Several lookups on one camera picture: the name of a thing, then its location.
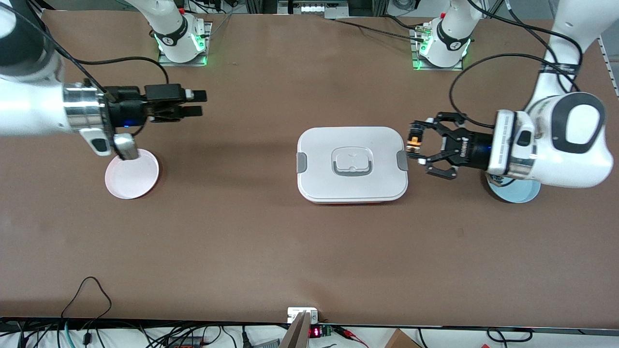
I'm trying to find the orange push-button switch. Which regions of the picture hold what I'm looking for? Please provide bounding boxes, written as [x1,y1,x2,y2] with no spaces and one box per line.
[407,124,424,158]

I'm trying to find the light blue round plate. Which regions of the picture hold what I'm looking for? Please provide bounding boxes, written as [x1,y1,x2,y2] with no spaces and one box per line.
[486,172,541,203]

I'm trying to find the pink round plate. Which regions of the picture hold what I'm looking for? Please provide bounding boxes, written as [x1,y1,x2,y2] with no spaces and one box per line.
[104,148,160,200]

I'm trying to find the white lidded lunch box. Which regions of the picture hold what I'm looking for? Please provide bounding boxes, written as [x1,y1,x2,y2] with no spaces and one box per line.
[296,127,409,204]

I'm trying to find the brown cardboard box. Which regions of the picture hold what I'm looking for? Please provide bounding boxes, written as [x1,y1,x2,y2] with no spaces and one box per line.
[384,329,422,348]

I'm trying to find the red clip test leads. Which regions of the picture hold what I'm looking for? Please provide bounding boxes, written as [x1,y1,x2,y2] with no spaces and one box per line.
[333,326,369,348]

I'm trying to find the small white box device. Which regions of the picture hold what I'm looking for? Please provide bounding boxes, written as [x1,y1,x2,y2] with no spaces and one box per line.
[287,307,319,323]

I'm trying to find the grey angled metal bar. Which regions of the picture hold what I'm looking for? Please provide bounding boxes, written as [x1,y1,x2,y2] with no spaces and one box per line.
[280,312,310,348]

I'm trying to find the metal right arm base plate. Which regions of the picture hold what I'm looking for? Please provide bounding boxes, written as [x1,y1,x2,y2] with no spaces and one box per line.
[157,22,212,67]

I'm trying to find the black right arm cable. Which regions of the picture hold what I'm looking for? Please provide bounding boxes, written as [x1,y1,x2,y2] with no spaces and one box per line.
[24,0,170,104]

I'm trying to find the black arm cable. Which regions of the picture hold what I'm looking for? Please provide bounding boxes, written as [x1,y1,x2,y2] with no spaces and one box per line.
[24,0,170,104]
[448,0,584,130]

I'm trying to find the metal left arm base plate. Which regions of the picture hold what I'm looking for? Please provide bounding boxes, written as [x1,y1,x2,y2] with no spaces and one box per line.
[411,27,464,72]

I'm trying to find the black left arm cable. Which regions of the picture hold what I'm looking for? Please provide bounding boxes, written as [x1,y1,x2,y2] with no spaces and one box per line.
[448,0,584,130]

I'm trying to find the black cable to base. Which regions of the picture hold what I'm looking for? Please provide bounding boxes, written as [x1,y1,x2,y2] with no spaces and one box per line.
[333,15,427,43]

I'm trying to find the perforated aluminium rail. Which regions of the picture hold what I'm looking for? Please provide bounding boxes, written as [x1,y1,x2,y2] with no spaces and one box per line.
[598,34,619,97]

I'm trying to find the thin black looped cable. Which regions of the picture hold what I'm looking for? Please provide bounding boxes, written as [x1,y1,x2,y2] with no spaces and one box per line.
[60,276,113,319]

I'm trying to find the black coiled cable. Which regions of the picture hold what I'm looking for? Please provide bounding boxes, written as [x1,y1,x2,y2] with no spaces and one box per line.
[486,327,533,343]

